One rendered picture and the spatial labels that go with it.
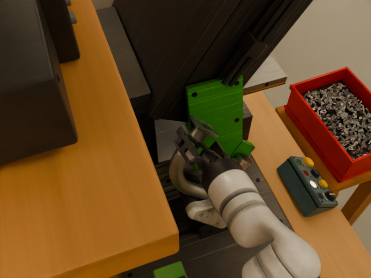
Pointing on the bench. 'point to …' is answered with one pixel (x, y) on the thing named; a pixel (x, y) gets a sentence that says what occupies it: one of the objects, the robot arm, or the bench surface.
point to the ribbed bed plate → (162, 170)
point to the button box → (305, 187)
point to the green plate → (217, 111)
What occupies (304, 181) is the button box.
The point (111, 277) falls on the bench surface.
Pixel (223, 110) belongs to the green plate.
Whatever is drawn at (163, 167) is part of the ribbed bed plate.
